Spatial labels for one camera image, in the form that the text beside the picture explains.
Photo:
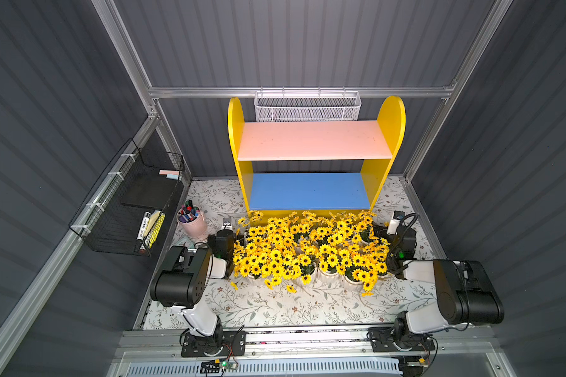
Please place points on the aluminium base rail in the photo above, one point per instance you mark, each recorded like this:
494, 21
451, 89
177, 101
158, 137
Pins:
327, 341

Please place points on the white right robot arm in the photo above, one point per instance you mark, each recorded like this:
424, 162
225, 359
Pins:
464, 293

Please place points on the white marker in basket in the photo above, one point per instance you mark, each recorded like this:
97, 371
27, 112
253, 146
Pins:
143, 226

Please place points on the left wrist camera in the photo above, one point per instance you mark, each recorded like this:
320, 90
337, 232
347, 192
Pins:
227, 224

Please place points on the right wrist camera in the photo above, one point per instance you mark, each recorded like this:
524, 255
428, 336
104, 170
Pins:
395, 221

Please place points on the yellow book in basket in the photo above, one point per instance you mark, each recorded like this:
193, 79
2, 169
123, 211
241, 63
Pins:
155, 223

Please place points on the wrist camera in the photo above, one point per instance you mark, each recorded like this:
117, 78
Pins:
395, 221
227, 224

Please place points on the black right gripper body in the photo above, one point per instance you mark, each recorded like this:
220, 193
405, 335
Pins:
397, 243

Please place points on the pink and blue sticky notes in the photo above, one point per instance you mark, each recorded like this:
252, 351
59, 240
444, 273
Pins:
173, 175

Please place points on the pink metal marker bucket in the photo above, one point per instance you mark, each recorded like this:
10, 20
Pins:
192, 221

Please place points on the black wire wall basket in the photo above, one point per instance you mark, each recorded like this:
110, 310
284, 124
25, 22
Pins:
110, 219

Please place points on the sunflower pot back row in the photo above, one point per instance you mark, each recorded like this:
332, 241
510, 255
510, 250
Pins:
334, 259
366, 270

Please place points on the white wire wall basket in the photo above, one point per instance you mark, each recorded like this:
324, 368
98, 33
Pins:
318, 108

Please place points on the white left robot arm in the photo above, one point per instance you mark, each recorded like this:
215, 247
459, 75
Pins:
182, 278

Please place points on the yellow wooden shelf unit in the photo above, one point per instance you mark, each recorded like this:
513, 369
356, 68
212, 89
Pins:
374, 142

